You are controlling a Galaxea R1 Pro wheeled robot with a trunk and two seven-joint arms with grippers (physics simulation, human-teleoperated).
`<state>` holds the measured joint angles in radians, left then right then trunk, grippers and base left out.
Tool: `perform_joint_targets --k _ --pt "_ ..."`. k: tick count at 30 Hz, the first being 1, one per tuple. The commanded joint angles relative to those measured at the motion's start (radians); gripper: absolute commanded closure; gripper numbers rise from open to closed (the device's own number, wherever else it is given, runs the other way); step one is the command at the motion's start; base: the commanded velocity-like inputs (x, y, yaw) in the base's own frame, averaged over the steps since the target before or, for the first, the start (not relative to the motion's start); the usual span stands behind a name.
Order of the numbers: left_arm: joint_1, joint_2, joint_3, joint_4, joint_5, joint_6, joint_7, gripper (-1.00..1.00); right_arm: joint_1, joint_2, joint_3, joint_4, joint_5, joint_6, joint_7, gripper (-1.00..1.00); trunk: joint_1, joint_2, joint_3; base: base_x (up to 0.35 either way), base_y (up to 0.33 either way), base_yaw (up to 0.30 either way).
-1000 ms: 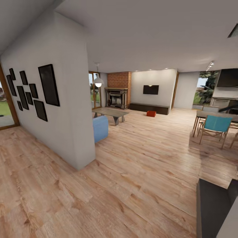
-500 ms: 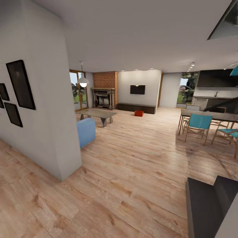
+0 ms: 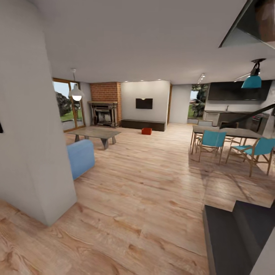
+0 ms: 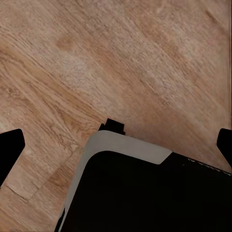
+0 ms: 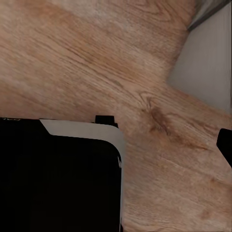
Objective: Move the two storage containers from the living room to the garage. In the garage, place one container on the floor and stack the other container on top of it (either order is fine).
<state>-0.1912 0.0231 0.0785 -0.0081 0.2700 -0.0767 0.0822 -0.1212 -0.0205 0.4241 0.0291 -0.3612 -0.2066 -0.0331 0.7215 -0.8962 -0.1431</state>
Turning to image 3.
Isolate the storage box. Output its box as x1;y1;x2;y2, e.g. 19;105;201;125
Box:
142;128;152;135

